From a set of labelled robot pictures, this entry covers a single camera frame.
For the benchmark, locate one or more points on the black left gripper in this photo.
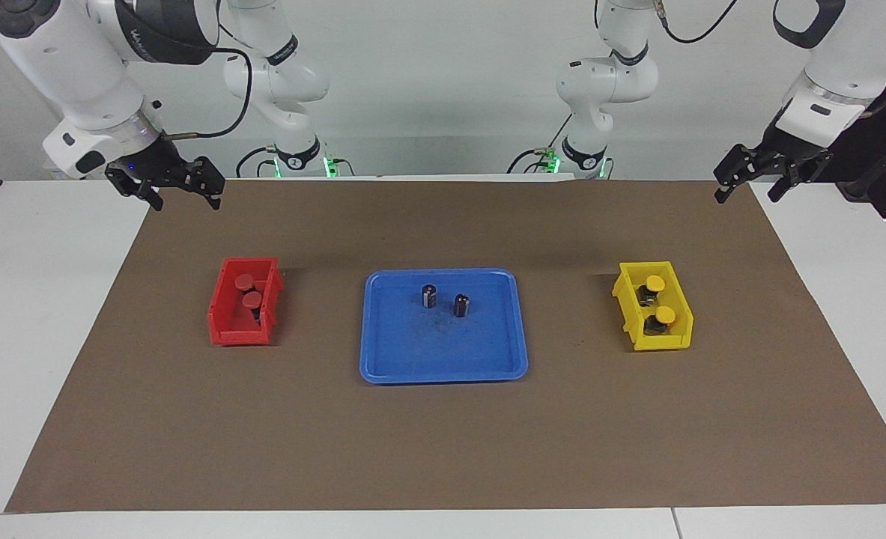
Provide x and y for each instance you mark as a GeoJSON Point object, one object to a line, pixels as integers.
{"type": "Point", "coordinates": [776, 159]}

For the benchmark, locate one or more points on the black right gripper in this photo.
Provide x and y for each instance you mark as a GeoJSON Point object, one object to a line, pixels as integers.
{"type": "Point", "coordinates": [162, 168]}

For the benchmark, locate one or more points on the red mushroom push button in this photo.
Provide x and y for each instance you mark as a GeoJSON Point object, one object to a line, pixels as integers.
{"type": "Point", "coordinates": [246, 281]}
{"type": "Point", "coordinates": [252, 301]}

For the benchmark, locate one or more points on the yellow mushroom push button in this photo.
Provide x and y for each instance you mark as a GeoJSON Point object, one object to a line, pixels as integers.
{"type": "Point", "coordinates": [664, 314]}
{"type": "Point", "coordinates": [654, 284]}

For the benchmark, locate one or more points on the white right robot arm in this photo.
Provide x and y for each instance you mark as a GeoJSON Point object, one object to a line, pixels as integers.
{"type": "Point", "coordinates": [61, 67]}

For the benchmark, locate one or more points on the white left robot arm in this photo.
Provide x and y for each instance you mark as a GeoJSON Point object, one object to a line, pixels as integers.
{"type": "Point", "coordinates": [607, 82]}

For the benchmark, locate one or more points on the blue plastic tray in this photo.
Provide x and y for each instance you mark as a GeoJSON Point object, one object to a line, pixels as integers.
{"type": "Point", "coordinates": [442, 352]}

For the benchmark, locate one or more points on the red plastic bin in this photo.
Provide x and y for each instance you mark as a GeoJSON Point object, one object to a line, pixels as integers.
{"type": "Point", "coordinates": [225, 322]}

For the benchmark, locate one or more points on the green lit base connector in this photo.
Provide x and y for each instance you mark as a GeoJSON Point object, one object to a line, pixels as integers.
{"type": "Point", "coordinates": [332, 168]}
{"type": "Point", "coordinates": [552, 162]}

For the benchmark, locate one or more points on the yellow plastic bin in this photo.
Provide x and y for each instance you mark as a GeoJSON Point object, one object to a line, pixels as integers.
{"type": "Point", "coordinates": [682, 329]}

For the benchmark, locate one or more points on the brown paper table mat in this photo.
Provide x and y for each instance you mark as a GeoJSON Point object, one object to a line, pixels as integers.
{"type": "Point", "coordinates": [442, 449]}

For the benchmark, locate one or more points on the black cylindrical switch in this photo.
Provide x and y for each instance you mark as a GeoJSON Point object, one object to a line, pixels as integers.
{"type": "Point", "coordinates": [429, 296]}
{"type": "Point", "coordinates": [461, 305]}

